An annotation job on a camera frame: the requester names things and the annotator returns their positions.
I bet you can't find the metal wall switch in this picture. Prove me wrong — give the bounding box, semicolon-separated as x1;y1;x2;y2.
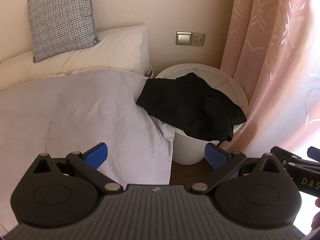
176;31;192;46

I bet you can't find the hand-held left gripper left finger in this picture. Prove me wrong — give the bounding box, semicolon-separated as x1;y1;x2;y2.
32;142;123;194

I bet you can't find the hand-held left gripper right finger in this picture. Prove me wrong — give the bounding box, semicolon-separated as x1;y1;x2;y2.
189;142;283;194

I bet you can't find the person's right hand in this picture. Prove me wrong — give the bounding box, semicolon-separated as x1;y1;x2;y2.
312;197;320;236

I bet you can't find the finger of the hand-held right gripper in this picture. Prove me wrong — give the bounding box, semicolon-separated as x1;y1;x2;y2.
270;146;304;167
307;147;320;161

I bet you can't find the black garment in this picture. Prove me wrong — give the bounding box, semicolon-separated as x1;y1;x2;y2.
136;72;247;142

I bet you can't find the white duvet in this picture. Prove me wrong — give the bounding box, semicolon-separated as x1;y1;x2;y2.
0;69;175;232

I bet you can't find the metal wall socket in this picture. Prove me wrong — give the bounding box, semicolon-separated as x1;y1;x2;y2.
190;32;206;47

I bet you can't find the pink patterned curtain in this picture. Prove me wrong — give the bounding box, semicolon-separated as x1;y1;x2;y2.
219;0;320;161

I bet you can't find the grey woven cushion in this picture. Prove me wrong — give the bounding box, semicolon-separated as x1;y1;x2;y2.
27;0;100;63

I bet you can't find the white round laundry basket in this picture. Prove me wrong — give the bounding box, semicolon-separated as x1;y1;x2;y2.
154;63;249;165

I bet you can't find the white pillow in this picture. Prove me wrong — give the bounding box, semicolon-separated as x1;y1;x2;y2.
0;24;154;92

